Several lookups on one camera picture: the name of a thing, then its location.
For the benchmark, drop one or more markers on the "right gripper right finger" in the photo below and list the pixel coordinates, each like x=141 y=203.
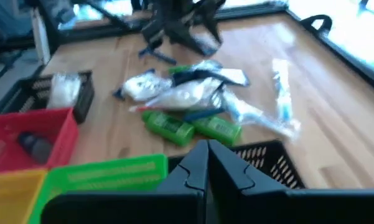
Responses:
x=267 y=205

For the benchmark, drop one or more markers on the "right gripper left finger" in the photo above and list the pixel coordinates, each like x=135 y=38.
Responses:
x=180 y=205

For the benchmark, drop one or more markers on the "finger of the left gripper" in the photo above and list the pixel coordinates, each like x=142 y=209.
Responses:
x=199 y=43
x=152 y=34

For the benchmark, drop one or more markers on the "dark blue slim toiletry stick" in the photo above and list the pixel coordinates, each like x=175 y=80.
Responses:
x=202 y=114
x=157 y=55

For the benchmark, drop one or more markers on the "dark blue DSC tube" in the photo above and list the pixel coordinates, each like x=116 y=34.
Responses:
x=189 y=77

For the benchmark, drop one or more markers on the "clear vanity pack bag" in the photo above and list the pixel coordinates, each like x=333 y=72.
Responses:
x=144 y=86

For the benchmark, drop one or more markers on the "clear bag of cotton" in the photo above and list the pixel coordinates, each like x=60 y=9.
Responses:
x=63 y=90
x=183 y=95

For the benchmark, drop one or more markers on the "black slotted plastic basket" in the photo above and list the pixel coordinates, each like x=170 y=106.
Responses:
x=261 y=146
x=84 y=96

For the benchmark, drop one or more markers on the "green slotted plastic basket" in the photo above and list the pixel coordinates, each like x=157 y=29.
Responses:
x=112 y=174

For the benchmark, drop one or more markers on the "wrapped blue white toothbrush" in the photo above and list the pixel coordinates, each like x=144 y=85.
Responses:
x=245 y=112
x=282 y=90

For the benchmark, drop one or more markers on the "white aluminium extrusion bar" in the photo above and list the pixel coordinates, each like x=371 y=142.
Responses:
x=40 y=37

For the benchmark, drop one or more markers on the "red slotted plastic basket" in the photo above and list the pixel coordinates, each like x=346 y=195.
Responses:
x=62 y=137

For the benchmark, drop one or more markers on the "yellow slotted plastic basket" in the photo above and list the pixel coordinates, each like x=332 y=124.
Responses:
x=12 y=196

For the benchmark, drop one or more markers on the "black aluminium rig frame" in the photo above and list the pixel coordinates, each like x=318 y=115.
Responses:
x=345 y=54

